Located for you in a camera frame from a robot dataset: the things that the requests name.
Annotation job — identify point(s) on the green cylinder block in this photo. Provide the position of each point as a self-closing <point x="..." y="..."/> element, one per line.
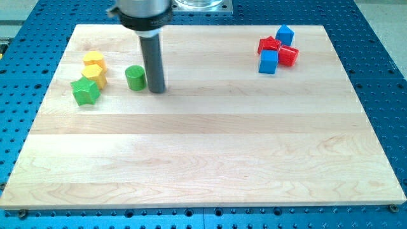
<point x="135" y="76"/>

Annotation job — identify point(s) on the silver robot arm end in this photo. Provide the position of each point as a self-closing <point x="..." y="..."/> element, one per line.
<point x="142" y="15"/>

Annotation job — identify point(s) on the light wooden board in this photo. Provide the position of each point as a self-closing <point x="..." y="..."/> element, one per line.
<point x="222" y="135"/>

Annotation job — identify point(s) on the blue cube block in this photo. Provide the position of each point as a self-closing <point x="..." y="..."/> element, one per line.
<point x="268" y="61"/>

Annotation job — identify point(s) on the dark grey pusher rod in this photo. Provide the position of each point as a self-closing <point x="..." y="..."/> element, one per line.
<point x="152" y="56"/>

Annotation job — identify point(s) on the red star block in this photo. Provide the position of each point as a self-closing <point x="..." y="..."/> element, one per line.
<point x="269" y="43"/>

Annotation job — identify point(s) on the red cylinder block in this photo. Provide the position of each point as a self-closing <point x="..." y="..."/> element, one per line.
<point x="287" y="55"/>

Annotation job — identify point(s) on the blue triangular block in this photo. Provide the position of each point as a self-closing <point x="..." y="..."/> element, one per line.
<point x="285" y="35"/>

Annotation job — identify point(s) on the yellow hexagon block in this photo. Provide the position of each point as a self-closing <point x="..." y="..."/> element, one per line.
<point x="95" y="73"/>

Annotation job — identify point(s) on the green star block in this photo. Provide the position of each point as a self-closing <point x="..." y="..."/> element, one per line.
<point x="85" y="91"/>

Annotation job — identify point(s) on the left board clamp screw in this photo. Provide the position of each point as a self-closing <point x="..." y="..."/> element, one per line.
<point x="22" y="214"/>

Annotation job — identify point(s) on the board clamp screw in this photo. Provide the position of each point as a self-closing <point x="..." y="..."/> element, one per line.
<point x="393" y="208"/>
<point x="22" y="214"/>

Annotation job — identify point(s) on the right board clamp screw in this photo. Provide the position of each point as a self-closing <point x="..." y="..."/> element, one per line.
<point x="393" y="208"/>

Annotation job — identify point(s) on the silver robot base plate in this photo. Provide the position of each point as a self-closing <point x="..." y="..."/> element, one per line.
<point x="202" y="7"/>

